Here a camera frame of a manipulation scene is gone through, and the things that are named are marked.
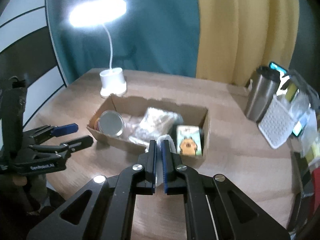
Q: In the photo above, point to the yellow green sponge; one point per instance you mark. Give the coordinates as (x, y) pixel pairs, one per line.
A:
(292, 89)

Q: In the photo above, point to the white desk lamp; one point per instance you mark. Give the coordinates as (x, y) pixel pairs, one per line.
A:
(94, 16)

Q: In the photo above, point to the black tray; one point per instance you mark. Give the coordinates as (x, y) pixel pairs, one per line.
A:
(301, 207)

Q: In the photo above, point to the dark grey sock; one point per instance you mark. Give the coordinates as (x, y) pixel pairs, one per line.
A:
(302, 85)

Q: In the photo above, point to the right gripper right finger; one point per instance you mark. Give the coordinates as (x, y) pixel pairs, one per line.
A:
(180, 179)

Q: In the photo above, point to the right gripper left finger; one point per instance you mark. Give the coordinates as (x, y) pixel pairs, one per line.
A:
(139, 179)

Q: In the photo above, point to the yellow curtain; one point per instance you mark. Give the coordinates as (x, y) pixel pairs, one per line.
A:
(237, 36)

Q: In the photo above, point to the steel thermos mug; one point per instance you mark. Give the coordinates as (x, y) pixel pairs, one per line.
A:
(265, 84)

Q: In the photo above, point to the snack in clear bag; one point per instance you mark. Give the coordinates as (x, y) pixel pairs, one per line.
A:
(130, 124)

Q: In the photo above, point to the gloved left hand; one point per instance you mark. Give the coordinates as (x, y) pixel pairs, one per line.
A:
(27, 193)

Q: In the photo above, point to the white perforated plastic basket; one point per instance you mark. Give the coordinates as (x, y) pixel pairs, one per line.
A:
(277, 124)

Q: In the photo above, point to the red tin can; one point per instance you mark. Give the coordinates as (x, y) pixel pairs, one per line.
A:
(110, 123)

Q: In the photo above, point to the red box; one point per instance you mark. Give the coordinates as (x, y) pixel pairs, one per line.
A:
(315, 200)

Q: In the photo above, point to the clear plastic bags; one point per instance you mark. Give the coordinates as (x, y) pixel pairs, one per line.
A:
(309, 139)

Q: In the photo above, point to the brown cardboard box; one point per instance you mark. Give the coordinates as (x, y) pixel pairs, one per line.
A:
(136, 106)

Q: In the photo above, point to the capybara card box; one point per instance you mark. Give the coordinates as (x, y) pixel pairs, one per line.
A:
(188, 141)

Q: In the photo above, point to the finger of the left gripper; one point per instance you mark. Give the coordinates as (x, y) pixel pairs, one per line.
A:
(72, 144)
(62, 129)

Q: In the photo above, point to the cotton swab bag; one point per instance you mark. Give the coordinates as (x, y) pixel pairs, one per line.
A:
(155, 123)

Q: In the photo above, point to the teal curtain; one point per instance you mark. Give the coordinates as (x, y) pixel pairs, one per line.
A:
(159, 36)

